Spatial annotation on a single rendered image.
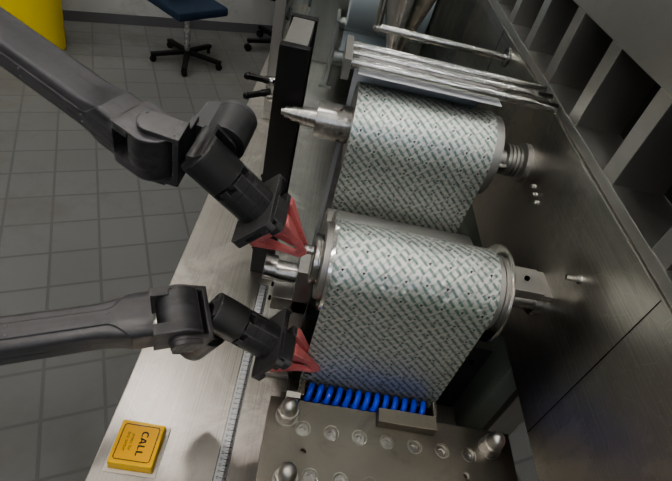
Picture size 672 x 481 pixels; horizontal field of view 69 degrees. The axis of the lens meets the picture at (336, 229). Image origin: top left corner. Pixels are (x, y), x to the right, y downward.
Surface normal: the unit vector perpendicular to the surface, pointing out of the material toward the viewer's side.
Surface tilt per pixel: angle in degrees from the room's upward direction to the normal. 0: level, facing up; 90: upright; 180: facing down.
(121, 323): 15
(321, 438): 0
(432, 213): 92
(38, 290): 0
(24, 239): 0
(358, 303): 90
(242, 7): 90
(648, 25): 90
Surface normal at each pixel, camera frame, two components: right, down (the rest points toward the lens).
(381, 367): -0.06, 0.66
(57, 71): 0.23, -0.57
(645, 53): -0.98, -0.19
